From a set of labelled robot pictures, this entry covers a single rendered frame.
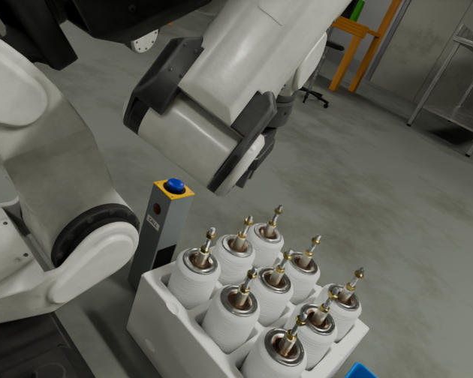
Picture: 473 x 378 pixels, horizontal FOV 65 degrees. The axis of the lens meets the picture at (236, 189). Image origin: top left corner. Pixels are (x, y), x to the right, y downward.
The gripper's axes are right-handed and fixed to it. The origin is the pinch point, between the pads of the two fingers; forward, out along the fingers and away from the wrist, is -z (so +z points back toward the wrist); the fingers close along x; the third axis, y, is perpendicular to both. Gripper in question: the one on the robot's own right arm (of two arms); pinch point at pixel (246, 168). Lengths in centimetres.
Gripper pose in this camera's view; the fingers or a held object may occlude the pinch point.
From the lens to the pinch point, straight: 68.8
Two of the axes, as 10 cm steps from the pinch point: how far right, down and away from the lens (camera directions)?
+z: 2.2, -7.8, -5.8
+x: 4.0, -4.7, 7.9
